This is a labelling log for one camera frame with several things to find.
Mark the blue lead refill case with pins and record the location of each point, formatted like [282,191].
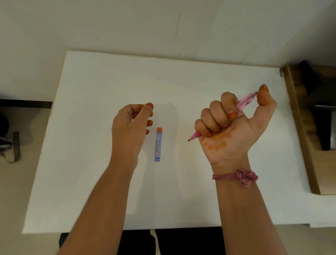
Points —
[158,145]

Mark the person's left hand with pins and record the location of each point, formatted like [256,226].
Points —
[126,134]

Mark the person's black trousers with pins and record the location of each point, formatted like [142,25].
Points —
[183,241]

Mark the person's right middle finger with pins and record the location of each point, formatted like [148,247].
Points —
[216,111]

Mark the grey metal bracket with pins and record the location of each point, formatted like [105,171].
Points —
[282,72]

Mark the person's right hand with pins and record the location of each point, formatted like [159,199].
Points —
[231,141]

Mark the person's left thumb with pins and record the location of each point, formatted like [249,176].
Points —
[143,110]

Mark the person's right forearm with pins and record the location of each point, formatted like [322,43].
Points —
[244,210]

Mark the pink thread wrist band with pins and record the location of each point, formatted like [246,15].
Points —
[245,176]

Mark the person's right little finger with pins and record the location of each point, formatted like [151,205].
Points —
[200,127]

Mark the person's right thumb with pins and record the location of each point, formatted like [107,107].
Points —
[265,98]

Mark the wooden side table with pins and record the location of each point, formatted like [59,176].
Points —
[309,163]

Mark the person's left forearm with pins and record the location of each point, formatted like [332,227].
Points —
[105,205]

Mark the pink mechanical pencil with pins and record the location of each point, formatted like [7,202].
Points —
[245,101]

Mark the black stand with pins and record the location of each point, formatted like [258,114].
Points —
[324,123]

